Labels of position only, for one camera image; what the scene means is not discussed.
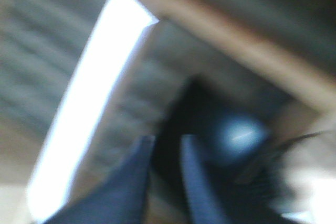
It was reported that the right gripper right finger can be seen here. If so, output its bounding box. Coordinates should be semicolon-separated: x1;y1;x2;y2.
181;135;228;223

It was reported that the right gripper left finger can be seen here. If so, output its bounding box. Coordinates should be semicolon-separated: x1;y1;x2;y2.
45;136;155;223

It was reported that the white paper sheet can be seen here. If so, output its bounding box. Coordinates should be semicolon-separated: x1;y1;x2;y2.
26;0;158;223

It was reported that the wooden shelf unit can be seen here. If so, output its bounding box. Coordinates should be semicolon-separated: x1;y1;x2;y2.
1;0;335;223

